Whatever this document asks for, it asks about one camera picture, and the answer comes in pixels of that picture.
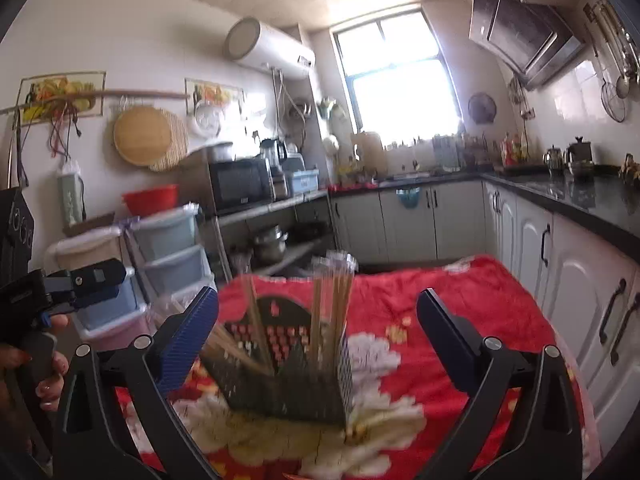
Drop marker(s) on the white lower kitchen cabinets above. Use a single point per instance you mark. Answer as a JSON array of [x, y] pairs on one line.
[[575, 285]]

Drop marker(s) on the large fruit wall picture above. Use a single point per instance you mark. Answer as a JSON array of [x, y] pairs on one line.
[[55, 95]]

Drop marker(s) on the beige plastic jug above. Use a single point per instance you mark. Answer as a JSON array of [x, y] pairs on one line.
[[370, 155]]

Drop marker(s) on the person's left hand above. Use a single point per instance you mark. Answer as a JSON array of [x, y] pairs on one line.
[[54, 385]]

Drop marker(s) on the kitchen window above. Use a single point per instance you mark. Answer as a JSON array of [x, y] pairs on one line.
[[400, 80]]

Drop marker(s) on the long wooden rod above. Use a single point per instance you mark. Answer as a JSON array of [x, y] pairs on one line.
[[135, 92]]

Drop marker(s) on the black kitchen countertop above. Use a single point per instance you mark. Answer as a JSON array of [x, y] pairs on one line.
[[590, 200]]

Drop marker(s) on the pale green hanging bag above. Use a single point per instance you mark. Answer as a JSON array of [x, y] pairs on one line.
[[70, 195]]

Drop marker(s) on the white round plastic lid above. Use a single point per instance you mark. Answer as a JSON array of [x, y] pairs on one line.
[[206, 119]]

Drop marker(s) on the dark green plastic utensil basket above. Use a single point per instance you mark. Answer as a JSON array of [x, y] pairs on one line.
[[280, 385]]

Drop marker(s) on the round bamboo tray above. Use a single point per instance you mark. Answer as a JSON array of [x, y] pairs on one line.
[[142, 136]]

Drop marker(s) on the metal shelf table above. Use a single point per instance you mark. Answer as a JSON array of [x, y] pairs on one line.
[[275, 205]]

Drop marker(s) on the beige and blue drawer unit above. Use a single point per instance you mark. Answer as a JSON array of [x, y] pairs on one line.
[[100, 255]]

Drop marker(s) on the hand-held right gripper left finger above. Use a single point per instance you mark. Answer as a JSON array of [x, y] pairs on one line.
[[185, 340]]

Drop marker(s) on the red floral tablecloth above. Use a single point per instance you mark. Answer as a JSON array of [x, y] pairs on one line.
[[400, 310]]

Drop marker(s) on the steel pot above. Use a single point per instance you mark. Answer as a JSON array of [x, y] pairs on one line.
[[270, 245]]

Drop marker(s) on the black range hood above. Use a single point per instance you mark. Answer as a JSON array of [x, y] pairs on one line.
[[520, 30]]

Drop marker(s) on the small round black fan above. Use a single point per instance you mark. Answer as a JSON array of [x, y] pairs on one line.
[[482, 108]]

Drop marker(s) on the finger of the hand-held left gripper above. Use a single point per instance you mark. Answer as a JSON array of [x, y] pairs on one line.
[[92, 280]]

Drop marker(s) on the grey-blue drawer unit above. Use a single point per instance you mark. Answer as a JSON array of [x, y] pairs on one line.
[[170, 250]]

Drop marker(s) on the black blender jug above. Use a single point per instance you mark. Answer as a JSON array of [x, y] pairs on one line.
[[272, 152]]

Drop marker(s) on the blue plastic box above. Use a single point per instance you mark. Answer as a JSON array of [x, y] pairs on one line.
[[302, 182]]

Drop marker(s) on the pile of chopsticks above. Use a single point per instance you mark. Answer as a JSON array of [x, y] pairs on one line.
[[325, 310]]

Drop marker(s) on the row of condiment bottles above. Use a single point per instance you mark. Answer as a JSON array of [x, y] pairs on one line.
[[515, 150]]

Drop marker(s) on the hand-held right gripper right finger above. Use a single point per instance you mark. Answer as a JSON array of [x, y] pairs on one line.
[[445, 340]]

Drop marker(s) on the red plastic basin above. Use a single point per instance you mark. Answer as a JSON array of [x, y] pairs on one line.
[[150, 200]]

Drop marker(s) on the round woven straw mat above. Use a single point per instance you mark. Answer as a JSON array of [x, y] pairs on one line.
[[180, 145]]

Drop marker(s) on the blue hanging pouch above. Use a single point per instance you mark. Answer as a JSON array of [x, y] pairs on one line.
[[407, 199]]

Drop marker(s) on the row of hanging metal ladles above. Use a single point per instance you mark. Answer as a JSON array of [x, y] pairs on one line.
[[622, 45]]

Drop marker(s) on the small fruit wall picture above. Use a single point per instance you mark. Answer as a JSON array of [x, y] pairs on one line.
[[215, 92]]

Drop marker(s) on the pile of ginger roots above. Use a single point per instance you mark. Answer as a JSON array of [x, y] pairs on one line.
[[631, 167]]

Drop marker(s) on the white water heater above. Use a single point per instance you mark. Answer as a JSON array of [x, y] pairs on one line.
[[272, 50]]

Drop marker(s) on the black microwave oven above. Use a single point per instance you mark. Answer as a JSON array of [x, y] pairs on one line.
[[240, 185]]

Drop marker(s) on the stainless steel kettle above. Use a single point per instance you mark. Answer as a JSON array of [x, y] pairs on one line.
[[552, 159]]

